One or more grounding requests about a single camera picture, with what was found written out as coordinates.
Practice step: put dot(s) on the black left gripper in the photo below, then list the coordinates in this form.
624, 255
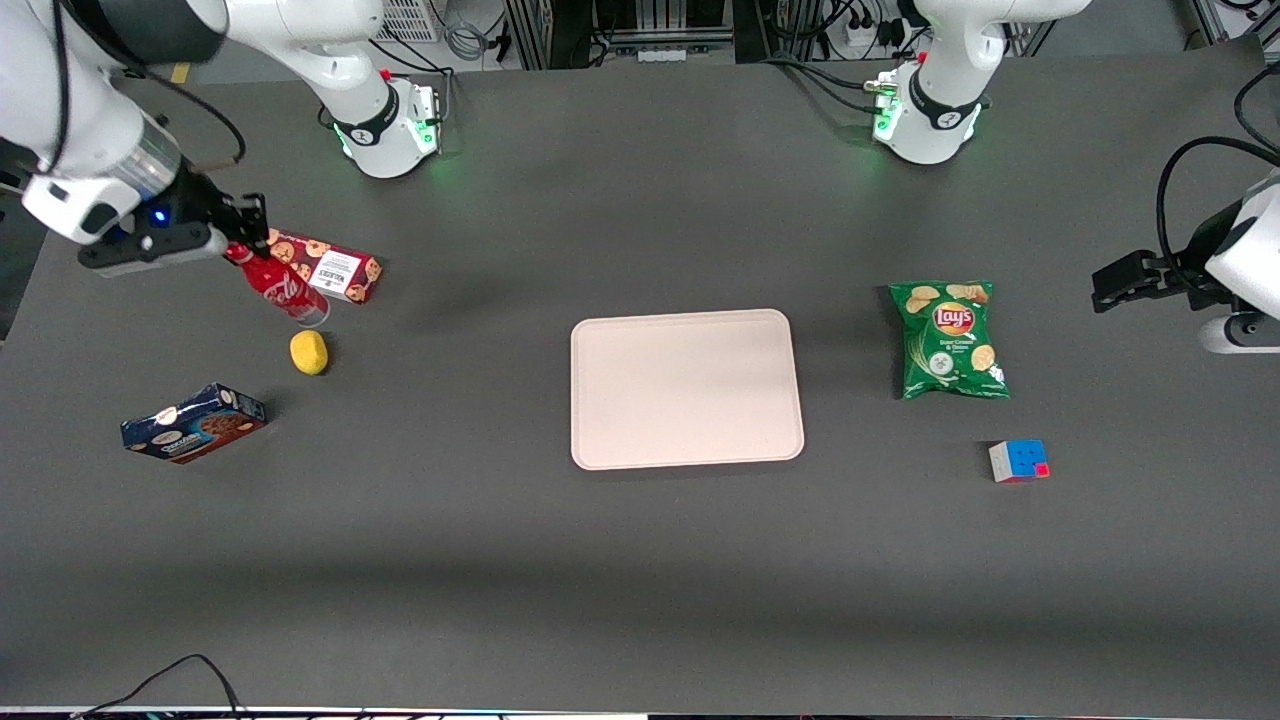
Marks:
1172, 272

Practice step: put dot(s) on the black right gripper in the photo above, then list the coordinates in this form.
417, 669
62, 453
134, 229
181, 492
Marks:
203, 204

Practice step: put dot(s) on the red coke bottle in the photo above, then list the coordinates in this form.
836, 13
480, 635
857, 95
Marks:
280, 290

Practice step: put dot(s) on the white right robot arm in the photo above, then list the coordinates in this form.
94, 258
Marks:
90, 110

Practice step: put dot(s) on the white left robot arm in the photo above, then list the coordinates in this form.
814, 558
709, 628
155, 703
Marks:
950, 60

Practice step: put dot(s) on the beige plastic tray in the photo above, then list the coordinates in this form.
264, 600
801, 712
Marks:
686, 390

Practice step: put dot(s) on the red cookie box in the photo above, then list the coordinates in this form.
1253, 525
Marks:
335, 268

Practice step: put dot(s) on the yellow lemon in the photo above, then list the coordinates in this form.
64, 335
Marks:
309, 353

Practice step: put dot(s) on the green Lay's chips bag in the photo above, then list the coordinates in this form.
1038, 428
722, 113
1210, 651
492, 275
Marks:
950, 340

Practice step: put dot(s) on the Rubik's cube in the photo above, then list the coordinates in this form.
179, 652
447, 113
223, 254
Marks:
1018, 461

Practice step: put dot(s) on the blue chocolate cookie box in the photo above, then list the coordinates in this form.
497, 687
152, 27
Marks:
195, 425

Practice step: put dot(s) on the white perforated panel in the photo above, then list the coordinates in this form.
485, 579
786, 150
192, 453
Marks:
410, 18

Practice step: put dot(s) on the white power strip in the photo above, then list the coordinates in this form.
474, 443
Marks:
875, 35

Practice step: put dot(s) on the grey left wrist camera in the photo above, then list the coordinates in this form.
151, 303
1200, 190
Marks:
1240, 335

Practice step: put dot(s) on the black aluminium frame rack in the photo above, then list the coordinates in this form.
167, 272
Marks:
620, 25

